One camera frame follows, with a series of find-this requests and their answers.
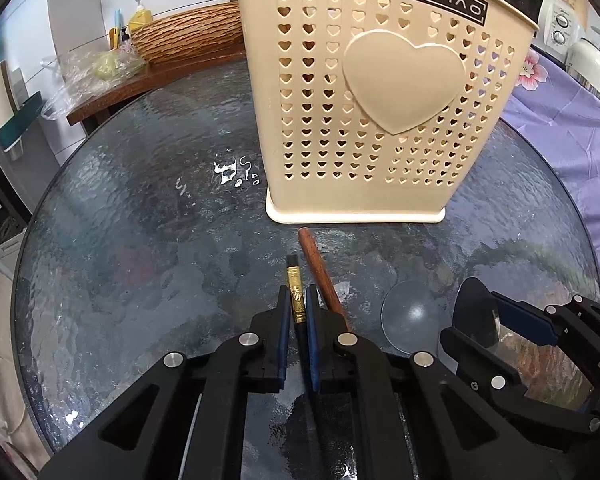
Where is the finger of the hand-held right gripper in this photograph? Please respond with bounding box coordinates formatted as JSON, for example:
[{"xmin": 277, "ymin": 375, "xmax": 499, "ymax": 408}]
[
  {"xmin": 490, "ymin": 292, "xmax": 600, "ymax": 361},
  {"xmin": 440, "ymin": 327, "xmax": 600, "ymax": 453}
]

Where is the white electric kettle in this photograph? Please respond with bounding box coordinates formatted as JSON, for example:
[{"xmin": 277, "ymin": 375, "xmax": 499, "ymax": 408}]
[{"xmin": 566, "ymin": 25, "xmax": 600, "ymax": 103}]

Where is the dark teal roll holder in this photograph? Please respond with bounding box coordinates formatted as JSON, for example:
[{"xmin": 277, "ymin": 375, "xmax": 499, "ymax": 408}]
[{"xmin": 0, "ymin": 91, "xmax": 46, "ymax": 153}]

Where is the purple floral cloth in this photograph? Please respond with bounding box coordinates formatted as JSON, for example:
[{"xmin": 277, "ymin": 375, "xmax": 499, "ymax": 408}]
[{"xmin": 500, "ymin": 45, "xmax": 600, "ymax": 291}]

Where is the yellow soap pump bottle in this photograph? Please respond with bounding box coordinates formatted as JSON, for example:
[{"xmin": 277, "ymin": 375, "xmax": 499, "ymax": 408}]
[{"xmin": 127, "ymin": 0, "xmax": 156, "ymax": 33}]

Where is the white microwave oven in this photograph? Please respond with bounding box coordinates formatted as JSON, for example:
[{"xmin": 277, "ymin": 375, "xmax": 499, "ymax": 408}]
[{"xmin": 480, "ymin": 0, "xmax": 588, "ymax": 53}]

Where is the white paper roll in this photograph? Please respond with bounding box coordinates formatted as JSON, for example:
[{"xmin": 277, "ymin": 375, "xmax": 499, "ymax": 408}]
[{"xmin": 0, "ymin": 60, "xmax": 20, "ymax": 123}]

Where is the gold-ended black chopstick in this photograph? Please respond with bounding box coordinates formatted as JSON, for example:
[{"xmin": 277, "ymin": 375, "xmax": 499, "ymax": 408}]
[{"xmin": 286, "ymin": 254, "xmax": 311, "ymax": 396}]

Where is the clear round table disc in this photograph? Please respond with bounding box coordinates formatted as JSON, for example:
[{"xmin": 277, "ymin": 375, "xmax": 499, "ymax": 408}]
[{"xmin": 380, "ymin": 280, "xmax": 461, "ymax": 356}]

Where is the clear plastic bag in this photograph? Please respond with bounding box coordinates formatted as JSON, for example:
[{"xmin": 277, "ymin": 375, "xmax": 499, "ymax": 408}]
[{"xmin": 40, "ymin": 42, "xmax": 148, "ymax": 121}]

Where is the woven pattern wash basin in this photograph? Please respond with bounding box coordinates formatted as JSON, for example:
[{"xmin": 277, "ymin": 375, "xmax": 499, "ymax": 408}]
[{"xmin": 130, "ymin": 2, "xmax": 246, "ymax": 66}]

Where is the beige plastic utensil holder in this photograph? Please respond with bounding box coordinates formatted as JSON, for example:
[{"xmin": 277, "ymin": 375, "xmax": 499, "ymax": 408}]
[{"xmin": 231, "ymin": 0, "xmax": 540, "ymax": 225}]

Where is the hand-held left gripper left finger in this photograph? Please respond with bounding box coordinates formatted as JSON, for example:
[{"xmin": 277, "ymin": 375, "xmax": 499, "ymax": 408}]
[{"xmin": 37, "ymin": 285, "xmax": 293, "ymax": 480}]

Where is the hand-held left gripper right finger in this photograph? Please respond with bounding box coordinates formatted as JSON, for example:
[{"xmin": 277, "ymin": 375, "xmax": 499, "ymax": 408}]
[{"xmin": 304, "ymin": 284, "xmax": 570, "ymax": 480}]

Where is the brown wooden-handled utensil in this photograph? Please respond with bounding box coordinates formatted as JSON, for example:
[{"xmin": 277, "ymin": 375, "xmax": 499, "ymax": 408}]
[{"xmin": 298, "ymin": 227, "xmax": 353, "ymax": 333}]

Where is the dark wooden counter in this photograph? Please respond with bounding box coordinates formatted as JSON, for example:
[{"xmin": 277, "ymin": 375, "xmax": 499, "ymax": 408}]
[{"xmin": 67, "ymin": 42, "xmax": 248, "ymax": 136}]

